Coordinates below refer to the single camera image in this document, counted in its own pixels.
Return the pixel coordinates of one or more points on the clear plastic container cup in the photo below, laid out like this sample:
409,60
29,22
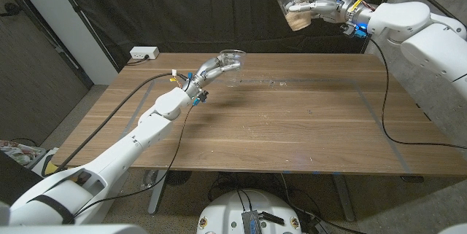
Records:
233,77

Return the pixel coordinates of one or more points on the grey power adapter box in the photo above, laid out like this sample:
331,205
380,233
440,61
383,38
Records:
251,223

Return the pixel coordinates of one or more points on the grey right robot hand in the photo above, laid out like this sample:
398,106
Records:
332,4

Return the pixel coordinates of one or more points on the black round floor fan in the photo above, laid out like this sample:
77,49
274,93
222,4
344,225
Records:
178,177

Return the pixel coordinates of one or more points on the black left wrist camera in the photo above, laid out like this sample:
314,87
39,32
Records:
201,97

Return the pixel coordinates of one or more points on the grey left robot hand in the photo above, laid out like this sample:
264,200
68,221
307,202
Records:
208,71

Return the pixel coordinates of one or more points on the colourful plastic bag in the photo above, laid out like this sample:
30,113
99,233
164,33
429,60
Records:
18,152

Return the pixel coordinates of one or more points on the grey table leg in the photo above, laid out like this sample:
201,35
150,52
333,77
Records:
157,194
343,197

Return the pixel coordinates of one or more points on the clear plastic cup with sugar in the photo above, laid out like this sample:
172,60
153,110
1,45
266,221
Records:
299,20

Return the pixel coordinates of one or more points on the white robot torso edge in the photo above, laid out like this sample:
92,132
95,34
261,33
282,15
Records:
73,229

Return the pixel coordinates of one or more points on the white power strip box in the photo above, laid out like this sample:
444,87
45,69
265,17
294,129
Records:
144,52

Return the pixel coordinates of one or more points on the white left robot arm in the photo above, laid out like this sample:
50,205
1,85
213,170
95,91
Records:
120,154

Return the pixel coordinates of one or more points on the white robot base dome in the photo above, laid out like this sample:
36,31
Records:
233,208

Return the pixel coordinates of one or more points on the black cloth backdrop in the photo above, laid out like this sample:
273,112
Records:
182,11

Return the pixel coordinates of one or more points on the black flat bracket plate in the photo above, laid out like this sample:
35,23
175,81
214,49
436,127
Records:
271,218

